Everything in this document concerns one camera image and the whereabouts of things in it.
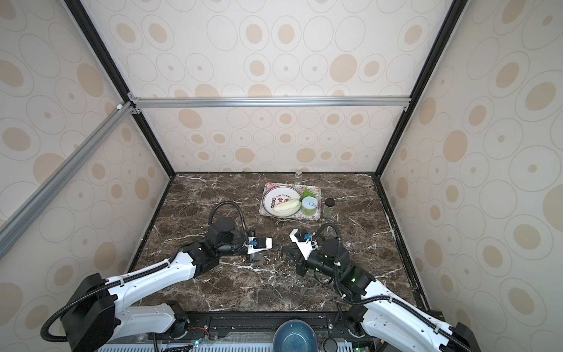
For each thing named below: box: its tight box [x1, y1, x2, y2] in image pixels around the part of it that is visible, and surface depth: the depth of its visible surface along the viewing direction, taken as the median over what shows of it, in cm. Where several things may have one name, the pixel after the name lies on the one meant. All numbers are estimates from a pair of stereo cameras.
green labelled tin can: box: [301, 195, 319, 217], surface depth 102 cm
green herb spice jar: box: [322, 198, 336, 220], surface depth 99 cm
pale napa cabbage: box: [273, 198, 302, 217], surface depth 104 cm
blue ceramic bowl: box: [272, 319, 319, 352], surface depth 71 cm
